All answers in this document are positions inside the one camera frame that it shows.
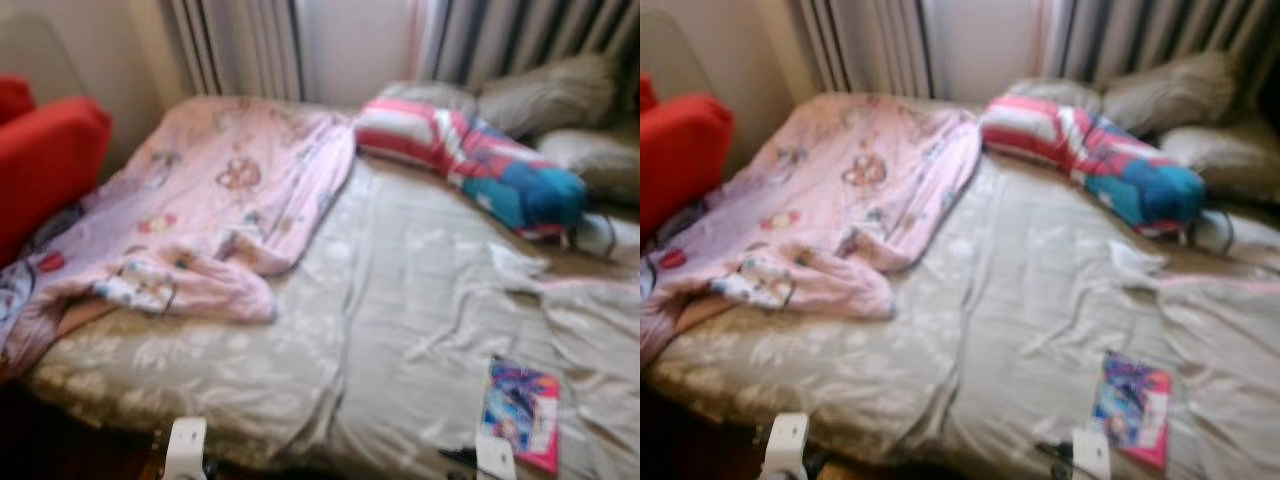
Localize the colourful comic book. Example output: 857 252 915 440
1090 350 1174 472
480 355 562 475

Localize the large beige floral pillow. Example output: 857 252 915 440
1160 272 1280 480
540 278 641 480

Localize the white folded cloth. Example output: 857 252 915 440
1205 208 1280 252
590 212 641 252

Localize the striped red blue bolster pillow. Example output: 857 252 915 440
353 97 590 240
980 95 1209 237

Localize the grey floral pillow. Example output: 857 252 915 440
535 128 641 207
1160 122 1280 207

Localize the pink cartoon print blanket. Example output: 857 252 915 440
640 93 984 367
0 95 359 377

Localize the flat grey pillow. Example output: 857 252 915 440
1005 78 1104 112
378 80 480 114

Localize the large red sofa cushion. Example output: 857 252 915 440
0 97 114 267
640 93 737 242

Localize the grey striped curtain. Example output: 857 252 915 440
1045 0 1280 87
420 0 641 87
795 0 942 100
165 0 307 102

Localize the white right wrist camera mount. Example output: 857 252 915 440
1072 428 1114 480
475 435 517 480

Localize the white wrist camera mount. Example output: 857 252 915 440
163 417 209 480
765 413 812 480
475 435 517 480
1072 428 1114 480

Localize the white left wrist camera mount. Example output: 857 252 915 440
765 413 812 480
163 417 209 480

